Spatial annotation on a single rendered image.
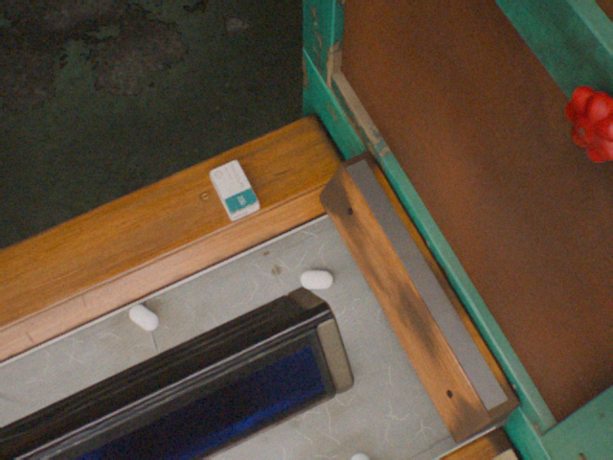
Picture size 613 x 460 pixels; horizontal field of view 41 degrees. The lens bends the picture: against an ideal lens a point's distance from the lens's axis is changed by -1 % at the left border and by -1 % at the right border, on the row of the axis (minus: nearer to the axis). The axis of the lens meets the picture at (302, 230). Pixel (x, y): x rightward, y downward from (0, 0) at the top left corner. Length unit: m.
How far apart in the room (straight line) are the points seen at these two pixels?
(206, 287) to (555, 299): 0.42
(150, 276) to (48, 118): 1.09
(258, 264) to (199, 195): 0.10
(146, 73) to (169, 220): 1.08
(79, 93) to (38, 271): 1.09
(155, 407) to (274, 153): 0.51
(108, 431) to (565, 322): 0.35
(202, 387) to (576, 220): 0.27
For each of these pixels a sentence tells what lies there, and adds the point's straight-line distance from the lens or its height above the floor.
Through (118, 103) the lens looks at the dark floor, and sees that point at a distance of 1.97.
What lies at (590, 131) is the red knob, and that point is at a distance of 0.46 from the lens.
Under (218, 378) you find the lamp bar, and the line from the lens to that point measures 0.53.
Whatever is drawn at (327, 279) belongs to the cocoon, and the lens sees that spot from 0.92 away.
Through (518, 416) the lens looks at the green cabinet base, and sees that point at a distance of 0.83.
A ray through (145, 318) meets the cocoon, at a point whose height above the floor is 0.76.
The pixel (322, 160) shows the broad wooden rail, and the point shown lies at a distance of 0.97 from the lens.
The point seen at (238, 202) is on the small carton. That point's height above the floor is 0.78.
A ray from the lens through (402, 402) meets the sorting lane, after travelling 0.90.
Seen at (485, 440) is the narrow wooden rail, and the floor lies 0.77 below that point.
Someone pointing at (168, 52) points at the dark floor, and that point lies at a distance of 2.03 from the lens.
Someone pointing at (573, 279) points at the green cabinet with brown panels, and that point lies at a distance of 0.63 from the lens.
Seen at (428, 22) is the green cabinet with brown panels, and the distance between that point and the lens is 0.66.
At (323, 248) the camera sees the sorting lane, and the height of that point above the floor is 0.74.
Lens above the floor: 1.62
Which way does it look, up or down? 66 degrees down
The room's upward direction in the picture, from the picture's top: 1 degrees counter-clockwise
